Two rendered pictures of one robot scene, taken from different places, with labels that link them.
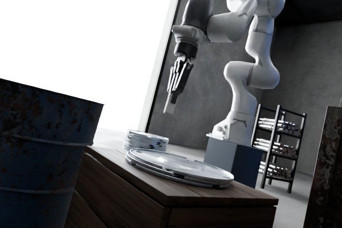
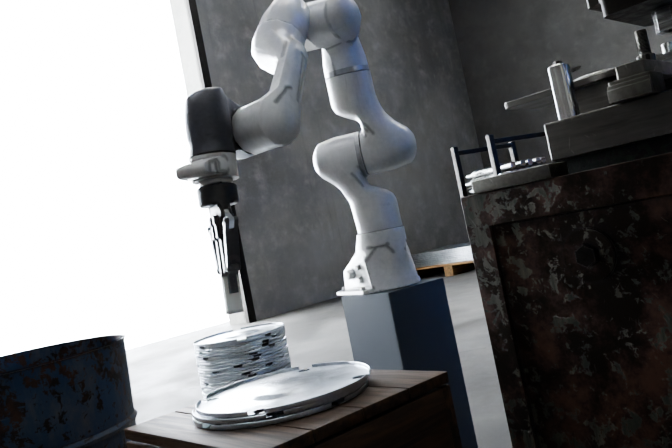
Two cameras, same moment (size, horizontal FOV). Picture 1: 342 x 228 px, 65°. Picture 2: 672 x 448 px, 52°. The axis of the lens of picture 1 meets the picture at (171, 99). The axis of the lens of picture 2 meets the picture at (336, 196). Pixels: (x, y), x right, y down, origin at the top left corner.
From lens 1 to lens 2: 44 cm
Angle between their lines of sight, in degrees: 4
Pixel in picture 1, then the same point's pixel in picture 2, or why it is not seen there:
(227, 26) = (265, 127)
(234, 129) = (376, 266)
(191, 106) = (324, 201)
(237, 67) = (334, 153)
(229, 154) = (384, 316)
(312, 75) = (555, 12)
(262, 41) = (355, 89)
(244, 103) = (372, 211)
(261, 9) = (325, 39)
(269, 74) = (392, 142)
